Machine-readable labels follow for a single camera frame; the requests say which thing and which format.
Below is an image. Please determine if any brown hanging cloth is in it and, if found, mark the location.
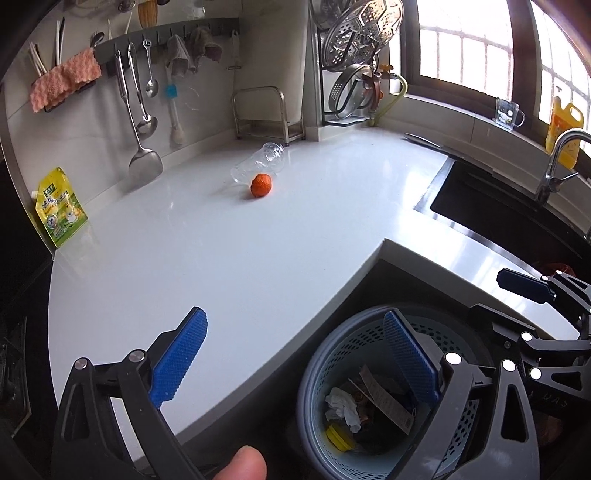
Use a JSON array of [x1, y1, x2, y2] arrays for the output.
[[165, 34, 197, 77], [189, 27, 225, 63]]

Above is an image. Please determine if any blue white bottle brush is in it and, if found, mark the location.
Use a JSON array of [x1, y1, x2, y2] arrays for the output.
[[165, 83, 186, 147]]

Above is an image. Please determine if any black stove top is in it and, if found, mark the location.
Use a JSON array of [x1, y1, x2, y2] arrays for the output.
[[0, 152, 54, 462]]

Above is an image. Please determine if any steel cutting board rack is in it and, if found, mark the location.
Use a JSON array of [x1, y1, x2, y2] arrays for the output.
[[231, 87, 305, 146]]

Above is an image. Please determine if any yellow oil bottle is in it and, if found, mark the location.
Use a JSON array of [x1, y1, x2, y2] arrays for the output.
[[545, 85, 585, 169]]

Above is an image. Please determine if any person's left hand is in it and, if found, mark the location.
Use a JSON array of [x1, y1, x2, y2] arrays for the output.
[[216, 445, 269, 480]]

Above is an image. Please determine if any yellow green hose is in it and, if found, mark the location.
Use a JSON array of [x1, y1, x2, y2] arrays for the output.
[[369, 74, 409, 127]]

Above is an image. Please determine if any steel perforated pot lid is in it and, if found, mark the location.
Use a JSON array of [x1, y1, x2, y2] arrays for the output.
[[325, 64, 377, 116]]

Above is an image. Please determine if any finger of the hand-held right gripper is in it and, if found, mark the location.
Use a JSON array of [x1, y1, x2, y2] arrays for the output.
[[471, 303, 539, 352], [496, 268, 591, 320]]

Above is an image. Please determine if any red white printed snack wrapper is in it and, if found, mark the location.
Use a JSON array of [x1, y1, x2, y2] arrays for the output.
[[348, 376, 384, 425]]

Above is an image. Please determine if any clear plastic bottle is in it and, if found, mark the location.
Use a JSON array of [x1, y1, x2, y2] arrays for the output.
[[230, 142, 284, 185]]

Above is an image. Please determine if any yellow green seasoning pouch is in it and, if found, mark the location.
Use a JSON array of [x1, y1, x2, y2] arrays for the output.
[[31, 167, 88, 250]]

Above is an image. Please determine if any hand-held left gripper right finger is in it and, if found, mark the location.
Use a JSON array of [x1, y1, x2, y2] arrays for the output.
[[385, 311, 541, 480]]

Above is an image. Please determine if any orange mandarin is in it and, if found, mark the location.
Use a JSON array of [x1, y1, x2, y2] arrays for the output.
[[250, 173, 273, 199]]

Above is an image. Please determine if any steel faucet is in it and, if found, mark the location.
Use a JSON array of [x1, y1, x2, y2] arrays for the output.
[[534, 129, 591, 206]]

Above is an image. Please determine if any steel spatula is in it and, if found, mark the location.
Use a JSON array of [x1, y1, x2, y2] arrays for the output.
[[115, 50, 164, 185]]

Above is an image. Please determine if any blue grey plastic wastebasket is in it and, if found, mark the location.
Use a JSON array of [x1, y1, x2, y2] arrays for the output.
[[295, 302, 497, 480]]

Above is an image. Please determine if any black kitchen sink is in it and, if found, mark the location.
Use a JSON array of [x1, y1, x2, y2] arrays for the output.
[[413, 154, 591, 278]]

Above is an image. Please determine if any pink white paper receipt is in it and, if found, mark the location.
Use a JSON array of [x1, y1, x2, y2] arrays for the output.
[[358, 364, 416, 435]]

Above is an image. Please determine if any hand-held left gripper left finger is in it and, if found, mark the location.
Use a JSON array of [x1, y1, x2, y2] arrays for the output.
[[51, 307, 208, 480]]

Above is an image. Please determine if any steel ladle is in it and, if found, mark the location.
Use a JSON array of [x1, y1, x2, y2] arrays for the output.
[[127, 42, 158, 139]]

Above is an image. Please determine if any black wire dish rack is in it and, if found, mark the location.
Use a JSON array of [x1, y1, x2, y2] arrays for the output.
[[309, 0, 407, 127]]

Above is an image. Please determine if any steel steamer basket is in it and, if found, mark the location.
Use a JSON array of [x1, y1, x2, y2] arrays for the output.
[[310, 0, 404, 72]]

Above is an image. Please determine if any pink dish cloth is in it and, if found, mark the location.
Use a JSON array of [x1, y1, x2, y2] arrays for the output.
[[29, 47, 102, 114]]

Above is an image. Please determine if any window with brown frame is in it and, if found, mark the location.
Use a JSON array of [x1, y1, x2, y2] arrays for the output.
[[416, 0, 591, 121]]

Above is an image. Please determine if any small steel spoon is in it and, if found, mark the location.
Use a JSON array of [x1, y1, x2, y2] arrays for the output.
[[143, 39, 160, 99]]

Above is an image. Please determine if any clear glass mug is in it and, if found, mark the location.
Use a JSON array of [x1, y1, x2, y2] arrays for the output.
[[495, 97, 526, 130]]

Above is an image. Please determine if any grey wall hook rail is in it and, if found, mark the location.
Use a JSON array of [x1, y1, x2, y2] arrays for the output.
[[90, 17, 241, 77]]

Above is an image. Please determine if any white tissue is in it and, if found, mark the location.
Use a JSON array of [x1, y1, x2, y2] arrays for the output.
[[324, 387, 363, 435]]

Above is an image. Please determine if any yellow round lid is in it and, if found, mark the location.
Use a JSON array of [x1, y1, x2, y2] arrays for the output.
[[325, 425, 357, 453]]

